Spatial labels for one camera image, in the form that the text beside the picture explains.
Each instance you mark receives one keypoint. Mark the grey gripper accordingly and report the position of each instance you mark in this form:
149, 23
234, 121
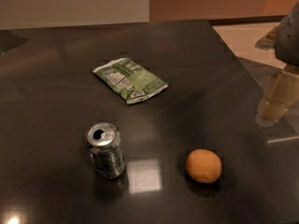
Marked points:
288, 41

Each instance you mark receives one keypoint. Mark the orange fruit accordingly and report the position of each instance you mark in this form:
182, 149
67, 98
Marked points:
203, 166

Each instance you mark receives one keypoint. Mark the green jalapeno chip bag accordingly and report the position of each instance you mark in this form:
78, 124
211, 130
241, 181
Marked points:
130, 80

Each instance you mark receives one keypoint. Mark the silver soda can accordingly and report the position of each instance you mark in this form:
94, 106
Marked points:
104, 144

